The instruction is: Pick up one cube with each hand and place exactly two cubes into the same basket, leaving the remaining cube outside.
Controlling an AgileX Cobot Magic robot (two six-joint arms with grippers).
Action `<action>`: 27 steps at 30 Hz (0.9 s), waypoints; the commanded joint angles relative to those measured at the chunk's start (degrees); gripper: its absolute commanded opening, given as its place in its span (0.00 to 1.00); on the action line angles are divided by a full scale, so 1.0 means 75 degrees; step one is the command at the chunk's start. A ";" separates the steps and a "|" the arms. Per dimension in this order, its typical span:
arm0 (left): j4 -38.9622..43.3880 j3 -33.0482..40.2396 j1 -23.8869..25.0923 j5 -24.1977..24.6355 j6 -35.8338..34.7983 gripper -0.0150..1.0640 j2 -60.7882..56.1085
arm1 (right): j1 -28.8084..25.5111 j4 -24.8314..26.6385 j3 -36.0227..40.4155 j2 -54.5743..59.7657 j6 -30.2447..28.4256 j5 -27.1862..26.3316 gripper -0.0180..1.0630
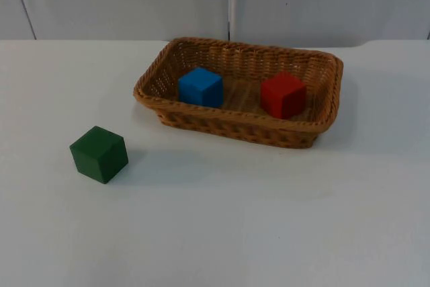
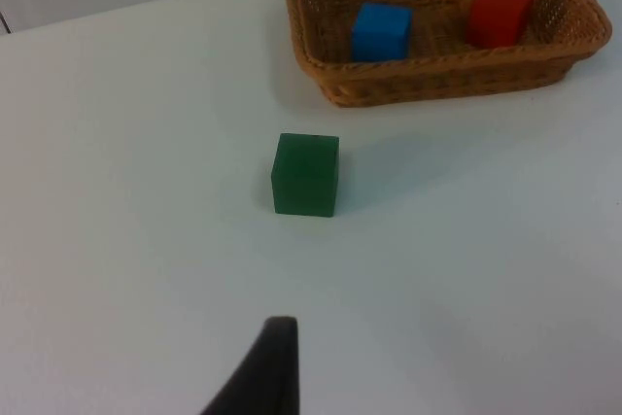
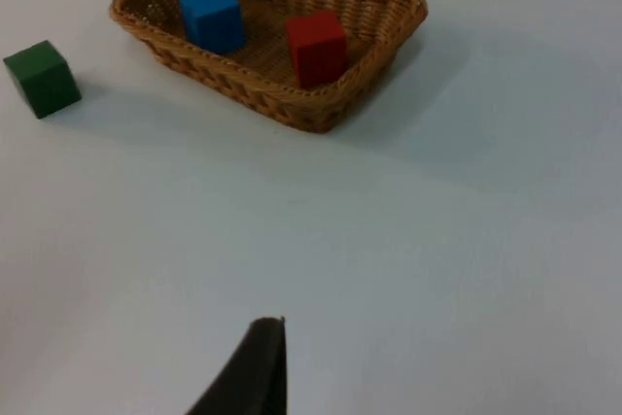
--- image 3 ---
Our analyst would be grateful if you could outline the red cube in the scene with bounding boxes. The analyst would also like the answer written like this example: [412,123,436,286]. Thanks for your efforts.
[285,9,349,90]

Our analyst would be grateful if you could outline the pale brown wicker basket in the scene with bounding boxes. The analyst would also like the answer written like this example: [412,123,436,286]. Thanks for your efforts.
[109,0,430,134]

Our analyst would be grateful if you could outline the blue cube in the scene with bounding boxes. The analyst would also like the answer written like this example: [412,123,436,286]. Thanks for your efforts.
[178,0,246,55]

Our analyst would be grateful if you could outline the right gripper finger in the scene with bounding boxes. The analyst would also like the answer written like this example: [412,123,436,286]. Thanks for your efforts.
[185,316,289,415]

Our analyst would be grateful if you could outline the green cube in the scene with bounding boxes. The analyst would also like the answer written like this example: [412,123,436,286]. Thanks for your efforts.
[2,39,83,121]

